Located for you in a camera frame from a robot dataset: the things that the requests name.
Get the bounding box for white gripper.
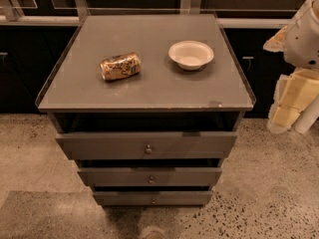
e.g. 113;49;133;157
263;26;319;133

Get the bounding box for grey drawer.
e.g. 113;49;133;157
78;167;221;187
56;131;237;160
93;191;212;206

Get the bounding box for white cylindrical robot base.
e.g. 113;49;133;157
293;96;319;134

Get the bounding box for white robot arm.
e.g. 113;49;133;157
263;0;319;133

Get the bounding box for grey top drawer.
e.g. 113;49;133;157
56;131;237;160

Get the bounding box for grey drawer cabinet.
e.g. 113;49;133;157
36;14;255;194

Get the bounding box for grey bottom drawer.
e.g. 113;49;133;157
93;191;212;206

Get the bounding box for white paper bowl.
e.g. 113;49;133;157
168;41;214;71

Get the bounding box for crushed orange soda can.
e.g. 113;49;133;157
100;52;142;81

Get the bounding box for dark background cabinets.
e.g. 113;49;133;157
0;26;294;119

